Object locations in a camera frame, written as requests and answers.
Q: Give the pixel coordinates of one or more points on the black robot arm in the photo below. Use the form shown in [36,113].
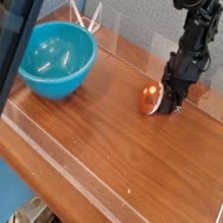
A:
[201,24]

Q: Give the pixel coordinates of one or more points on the grey metal bracket under table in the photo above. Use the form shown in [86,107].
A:
[33,211]

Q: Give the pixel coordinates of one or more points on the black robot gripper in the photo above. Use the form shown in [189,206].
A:
[183,69]

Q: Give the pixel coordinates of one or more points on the blue plastic bowl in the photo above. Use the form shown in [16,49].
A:
[57,59]

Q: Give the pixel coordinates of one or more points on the brown and white toy mushroom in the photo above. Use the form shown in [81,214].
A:
[151,97]

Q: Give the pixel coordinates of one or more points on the clear acrylic barrier frame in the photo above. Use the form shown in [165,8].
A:
[94,158]

